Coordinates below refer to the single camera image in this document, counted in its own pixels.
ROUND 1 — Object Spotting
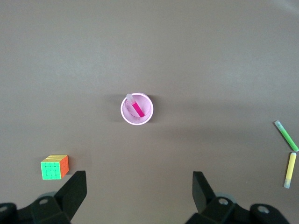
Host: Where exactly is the pink mesh cup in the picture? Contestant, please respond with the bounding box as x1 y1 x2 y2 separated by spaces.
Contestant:
120 92 155 126

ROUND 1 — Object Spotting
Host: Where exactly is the yellow marker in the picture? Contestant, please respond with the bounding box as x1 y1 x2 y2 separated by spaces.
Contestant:
284 152 297 189

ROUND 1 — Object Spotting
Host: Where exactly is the green marker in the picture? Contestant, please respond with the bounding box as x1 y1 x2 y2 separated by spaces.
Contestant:
274 120 299 152

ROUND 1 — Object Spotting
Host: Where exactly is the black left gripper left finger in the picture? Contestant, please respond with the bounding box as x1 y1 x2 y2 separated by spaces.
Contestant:
0 170 87 224

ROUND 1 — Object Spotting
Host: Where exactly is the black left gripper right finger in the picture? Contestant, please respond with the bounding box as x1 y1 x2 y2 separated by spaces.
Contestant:
192 171 291 224

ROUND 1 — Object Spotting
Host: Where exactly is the colourful puzzle cube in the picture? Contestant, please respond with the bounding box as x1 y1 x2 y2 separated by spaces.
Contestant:
40 154 70 181

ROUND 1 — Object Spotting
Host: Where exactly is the pink marker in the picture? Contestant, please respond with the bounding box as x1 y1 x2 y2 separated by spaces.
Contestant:
126 93 145 118

